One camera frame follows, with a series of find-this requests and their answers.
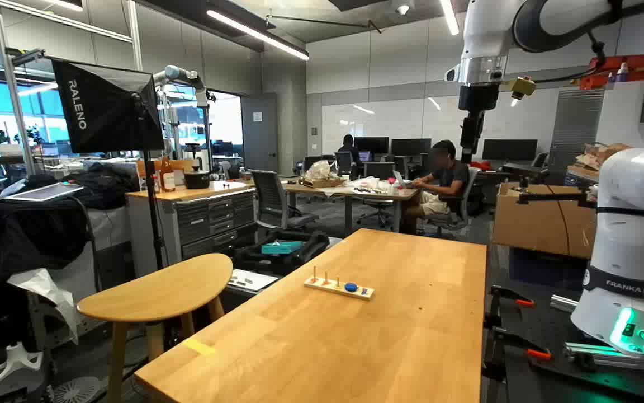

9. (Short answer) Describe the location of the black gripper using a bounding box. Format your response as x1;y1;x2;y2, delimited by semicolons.
456;83;500;164

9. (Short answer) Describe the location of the wooden peg rack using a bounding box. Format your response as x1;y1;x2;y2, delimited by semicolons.
303;266;378;303

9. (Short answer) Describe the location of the black computer monitor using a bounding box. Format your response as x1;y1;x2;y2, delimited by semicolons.
352;135;390;158
388;137;434;158
480;137;541;164

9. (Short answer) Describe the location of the seated person in dark shirt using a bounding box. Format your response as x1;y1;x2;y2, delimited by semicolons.
400;138;474;234

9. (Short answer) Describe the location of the large cardboard box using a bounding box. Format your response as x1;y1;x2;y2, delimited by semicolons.
491;182;599;262

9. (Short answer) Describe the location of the person in dark clothes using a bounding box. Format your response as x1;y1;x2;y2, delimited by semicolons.
332;131;360;176

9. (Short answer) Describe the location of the wooden office desk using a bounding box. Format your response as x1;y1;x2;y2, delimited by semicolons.
281;176;420;234

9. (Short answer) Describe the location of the white plastic bag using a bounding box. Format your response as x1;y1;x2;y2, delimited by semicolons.
301;158;349;191

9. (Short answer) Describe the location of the grey office chair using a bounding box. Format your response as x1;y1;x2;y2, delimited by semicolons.
248;168;322;232

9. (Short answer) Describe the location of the grey door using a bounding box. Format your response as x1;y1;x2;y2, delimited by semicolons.
242;91;281;175

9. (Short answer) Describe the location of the black bag with teal item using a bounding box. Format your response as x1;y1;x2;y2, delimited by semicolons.
232;228;332;278

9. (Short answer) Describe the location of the grey drawer cabinet wooden top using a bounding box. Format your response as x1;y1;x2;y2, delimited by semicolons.
124;179;256;278

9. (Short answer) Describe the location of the black light stand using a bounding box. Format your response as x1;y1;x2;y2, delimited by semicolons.
141;147;167;272

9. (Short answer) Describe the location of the yellow tape strip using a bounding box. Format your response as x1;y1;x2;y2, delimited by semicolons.
181;337;219;357

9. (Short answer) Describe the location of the round wooden side table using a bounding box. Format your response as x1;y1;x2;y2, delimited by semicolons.
73;251;235;403

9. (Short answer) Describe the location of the black softbox light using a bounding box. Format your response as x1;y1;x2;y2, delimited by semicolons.
49;56;167;156

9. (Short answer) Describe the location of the black jacket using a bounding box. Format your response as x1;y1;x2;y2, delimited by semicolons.
0;191;93;342

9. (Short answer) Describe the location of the wall whiteboard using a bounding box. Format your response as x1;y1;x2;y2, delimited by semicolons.
319;95;462;156

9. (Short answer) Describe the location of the black cable hose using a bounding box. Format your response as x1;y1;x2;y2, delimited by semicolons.
510;0;644;56

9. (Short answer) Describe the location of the orange handled clamp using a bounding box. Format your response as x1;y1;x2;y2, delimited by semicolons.
485;326;556;365
490;286;539;310

